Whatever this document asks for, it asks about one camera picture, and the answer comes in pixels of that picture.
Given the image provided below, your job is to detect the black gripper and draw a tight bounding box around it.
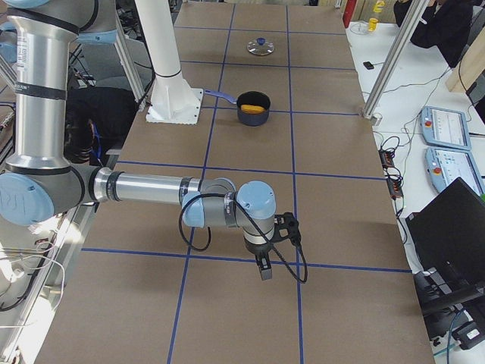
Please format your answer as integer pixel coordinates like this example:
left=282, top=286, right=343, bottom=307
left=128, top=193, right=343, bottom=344
left=245, top=212, right=302, bottom=281

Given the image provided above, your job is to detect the yellow corn cob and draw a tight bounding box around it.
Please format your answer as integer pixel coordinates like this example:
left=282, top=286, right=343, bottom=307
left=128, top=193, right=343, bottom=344
left=240, top=104, right=266, bottom=115

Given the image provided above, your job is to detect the glass pot lid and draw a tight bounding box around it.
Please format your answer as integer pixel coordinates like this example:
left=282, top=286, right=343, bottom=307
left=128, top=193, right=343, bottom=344
left=246, top=37, right=274, bottom=56

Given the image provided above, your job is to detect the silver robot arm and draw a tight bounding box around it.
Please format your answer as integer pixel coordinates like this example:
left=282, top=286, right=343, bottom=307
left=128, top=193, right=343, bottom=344
left=1, top=1, right=301, bottom=279

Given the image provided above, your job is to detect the dark blue saucepan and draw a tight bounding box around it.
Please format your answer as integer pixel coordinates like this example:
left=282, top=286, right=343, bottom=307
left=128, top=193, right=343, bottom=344
left=204, top=89, right=271, bottom=127

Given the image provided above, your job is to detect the orange black power strip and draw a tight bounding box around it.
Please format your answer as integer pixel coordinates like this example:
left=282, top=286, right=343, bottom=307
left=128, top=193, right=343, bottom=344
left=378, top=149, right=404, bottom=200

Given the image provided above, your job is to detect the black laptop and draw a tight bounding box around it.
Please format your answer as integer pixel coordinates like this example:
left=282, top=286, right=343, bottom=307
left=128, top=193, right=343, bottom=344
left=405, top=177, right=484, bottom=282

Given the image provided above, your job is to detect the lower blue teach pendant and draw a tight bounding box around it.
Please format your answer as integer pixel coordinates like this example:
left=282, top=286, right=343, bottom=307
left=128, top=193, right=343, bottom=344
left=425, top=146, right=484, bottom=195

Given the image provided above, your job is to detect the blue teach pendant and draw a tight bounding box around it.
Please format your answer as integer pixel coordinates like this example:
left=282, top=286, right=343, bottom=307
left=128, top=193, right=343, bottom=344
left=425, top=146, right=484, bottom=195
left=420, top=106, right=471, bottom=150

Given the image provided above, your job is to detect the small black device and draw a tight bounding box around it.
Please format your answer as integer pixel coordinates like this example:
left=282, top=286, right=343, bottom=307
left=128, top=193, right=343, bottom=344
left=363, top=61, right=374, bottom=70

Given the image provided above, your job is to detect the upper blue teach pendant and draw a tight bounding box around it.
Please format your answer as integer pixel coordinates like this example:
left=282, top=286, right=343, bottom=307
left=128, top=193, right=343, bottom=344
left=420, top=106, right=471, bottom=150

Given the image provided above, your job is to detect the yellow cup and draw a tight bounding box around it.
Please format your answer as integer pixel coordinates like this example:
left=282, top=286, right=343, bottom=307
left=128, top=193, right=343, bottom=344
left=368, top=17, right=379, bottom=33

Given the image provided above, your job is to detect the seated person in black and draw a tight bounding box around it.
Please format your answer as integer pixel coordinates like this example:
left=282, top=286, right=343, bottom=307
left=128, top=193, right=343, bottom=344
left=410, top=0, right=473, bottom=68

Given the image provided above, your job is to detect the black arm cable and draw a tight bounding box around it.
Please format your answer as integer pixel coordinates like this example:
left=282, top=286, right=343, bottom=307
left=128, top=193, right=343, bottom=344
left=178, top=192, right=309, bottom=284

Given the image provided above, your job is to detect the white camera mast base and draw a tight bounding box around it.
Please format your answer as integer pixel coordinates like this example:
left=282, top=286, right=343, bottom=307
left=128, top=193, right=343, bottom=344
left=136, top=0, right=203, bottom=125

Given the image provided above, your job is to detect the aluminium frame post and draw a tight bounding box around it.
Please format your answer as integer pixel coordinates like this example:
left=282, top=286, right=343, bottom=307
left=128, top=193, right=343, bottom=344
left=361, top=0, right=429, bottom=119

